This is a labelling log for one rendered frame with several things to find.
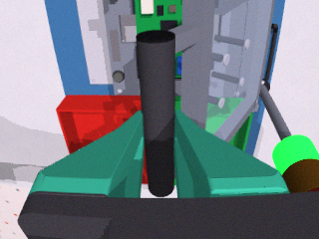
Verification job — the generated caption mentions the red square tray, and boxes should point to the red square tray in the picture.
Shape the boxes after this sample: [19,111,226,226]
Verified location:
[56,95,141,154]

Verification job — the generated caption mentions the green circuit board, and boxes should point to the green circuit board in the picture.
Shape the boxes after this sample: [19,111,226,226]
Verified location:
[135,0,182,78]

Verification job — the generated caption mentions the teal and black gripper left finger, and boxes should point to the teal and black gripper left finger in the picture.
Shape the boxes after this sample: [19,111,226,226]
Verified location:
[28,111,145,198]

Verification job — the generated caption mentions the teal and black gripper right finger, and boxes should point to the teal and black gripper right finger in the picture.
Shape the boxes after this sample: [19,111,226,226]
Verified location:
[173,110,290,198]

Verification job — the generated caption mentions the green bin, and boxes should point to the green bin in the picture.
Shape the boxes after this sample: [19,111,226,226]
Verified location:
[175,97,253,151]

